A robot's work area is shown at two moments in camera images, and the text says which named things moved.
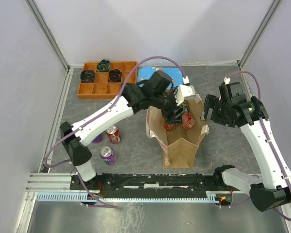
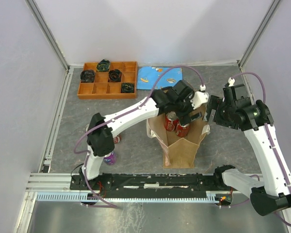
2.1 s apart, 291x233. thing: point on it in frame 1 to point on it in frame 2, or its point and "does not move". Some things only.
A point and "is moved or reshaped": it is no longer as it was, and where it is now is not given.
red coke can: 188,121 is moved or reshaped
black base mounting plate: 162,185 does not move
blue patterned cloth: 173,73 does not move
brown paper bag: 179,146 does not move
